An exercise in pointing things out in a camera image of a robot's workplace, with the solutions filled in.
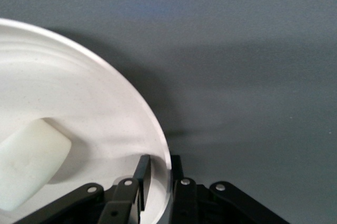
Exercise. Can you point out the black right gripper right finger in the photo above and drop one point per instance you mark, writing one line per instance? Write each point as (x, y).
(184, 203)

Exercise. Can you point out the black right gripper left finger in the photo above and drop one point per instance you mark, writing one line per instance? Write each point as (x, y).
(126, 203)

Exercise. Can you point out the white bun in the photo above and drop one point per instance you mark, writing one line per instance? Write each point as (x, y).
(29, 163)

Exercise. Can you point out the round white plate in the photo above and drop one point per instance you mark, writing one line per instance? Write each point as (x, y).
(79, 97)

